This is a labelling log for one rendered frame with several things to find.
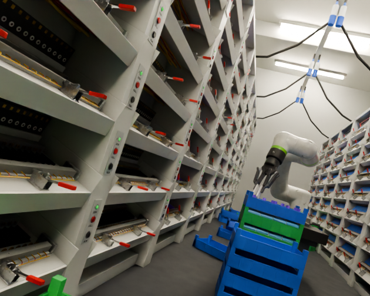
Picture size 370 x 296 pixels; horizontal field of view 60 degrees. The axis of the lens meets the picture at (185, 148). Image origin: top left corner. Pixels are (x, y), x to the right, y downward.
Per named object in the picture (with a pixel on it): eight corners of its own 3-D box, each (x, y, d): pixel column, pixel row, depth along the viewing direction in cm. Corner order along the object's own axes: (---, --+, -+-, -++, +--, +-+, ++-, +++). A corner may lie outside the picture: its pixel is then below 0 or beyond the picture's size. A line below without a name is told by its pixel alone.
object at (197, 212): (201, 217, 284) (209, 204, 283) (185, 223, 225) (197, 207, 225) (182, 202, 289) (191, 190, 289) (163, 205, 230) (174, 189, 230)
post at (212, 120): (182, 241, 224) (255, 8, 235) (179, 243, 215) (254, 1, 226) (156, 231, 229) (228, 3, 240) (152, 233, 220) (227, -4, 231)
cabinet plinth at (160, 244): (207, 221, 360) (208, 217, 361) (135, 263, 148) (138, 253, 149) (194, 217, 364) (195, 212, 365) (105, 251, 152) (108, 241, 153)
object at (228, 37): (232, 65, 223) (244, 49, 223) (224, 20, 164) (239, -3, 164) (209, 51, 228) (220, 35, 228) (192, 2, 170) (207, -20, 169)
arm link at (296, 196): (284, 209, 251) (292, 185, 252) (305, 216, 244) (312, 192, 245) (282, 209, 239) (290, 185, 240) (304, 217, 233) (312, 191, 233)
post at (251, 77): (211, 222, 359) (255, 75, 370) (209, 223, 350) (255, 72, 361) (194, 217, 364) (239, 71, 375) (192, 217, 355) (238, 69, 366)
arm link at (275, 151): (268, 145, 177) (283, 148, 171) (272, 157, 185) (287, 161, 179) (263, 153, 174) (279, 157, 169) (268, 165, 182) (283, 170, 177)
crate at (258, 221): (291, 234, 178) (295, 219, 179) (299, 241, 158) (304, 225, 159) (238, 217, 182) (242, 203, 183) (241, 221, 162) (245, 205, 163)
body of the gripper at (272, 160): (282, 166, 175) (275, 180, 172) (267, 162, 181) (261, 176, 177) (279, 158, 170) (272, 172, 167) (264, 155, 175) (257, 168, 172)
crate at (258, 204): (295, 219, 179) (299, 206, 179) (304, 225, 159) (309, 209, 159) (242, 203, 183) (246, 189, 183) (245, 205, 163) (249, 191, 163)
